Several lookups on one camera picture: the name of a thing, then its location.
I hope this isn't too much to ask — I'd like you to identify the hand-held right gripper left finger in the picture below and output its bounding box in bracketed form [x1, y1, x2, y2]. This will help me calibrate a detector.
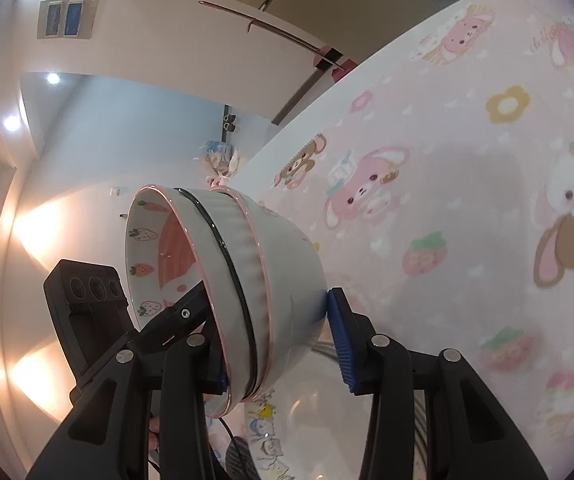
[26, 334, 230, 480]

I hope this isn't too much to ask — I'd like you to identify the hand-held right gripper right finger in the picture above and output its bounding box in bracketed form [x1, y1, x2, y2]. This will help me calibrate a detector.
[326, 287, 550, 480]

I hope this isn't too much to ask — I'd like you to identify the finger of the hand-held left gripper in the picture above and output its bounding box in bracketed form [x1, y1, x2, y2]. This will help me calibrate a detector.
[134, 282, 215, 348]

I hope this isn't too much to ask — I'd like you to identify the pink strawberry print bowl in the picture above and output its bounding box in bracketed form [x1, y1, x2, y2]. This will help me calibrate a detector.
[212, 186, 329, 401]
[125, 185, 255, 417]

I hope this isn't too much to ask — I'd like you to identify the white cartoon print plate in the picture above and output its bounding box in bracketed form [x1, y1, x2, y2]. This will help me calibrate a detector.
[207, 347, 383, 480]

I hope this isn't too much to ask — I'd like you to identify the white bowl black rim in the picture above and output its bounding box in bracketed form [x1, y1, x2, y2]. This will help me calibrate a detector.
[174, 187, 273, 401]

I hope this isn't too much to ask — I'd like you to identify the person's left hand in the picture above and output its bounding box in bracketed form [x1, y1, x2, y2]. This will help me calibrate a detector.
[148, 414, 162, 456]

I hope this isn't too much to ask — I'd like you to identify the wooden broom stick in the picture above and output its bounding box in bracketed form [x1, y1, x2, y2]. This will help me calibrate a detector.
[199, 1, 348, 68]

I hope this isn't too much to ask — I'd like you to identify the grey wall panel box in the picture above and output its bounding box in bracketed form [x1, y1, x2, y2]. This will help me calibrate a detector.
[37, 0, 100, 40]

